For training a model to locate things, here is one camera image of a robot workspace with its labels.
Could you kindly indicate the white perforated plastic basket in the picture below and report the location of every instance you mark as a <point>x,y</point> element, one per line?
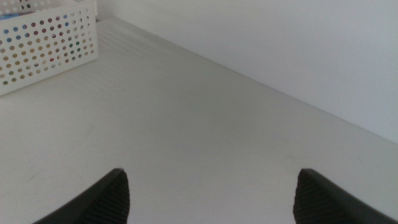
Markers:
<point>46,67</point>

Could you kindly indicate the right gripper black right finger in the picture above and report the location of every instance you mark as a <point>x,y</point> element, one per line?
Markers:
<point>326,205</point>

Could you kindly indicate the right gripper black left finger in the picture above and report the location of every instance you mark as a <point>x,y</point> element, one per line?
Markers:
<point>99,205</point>

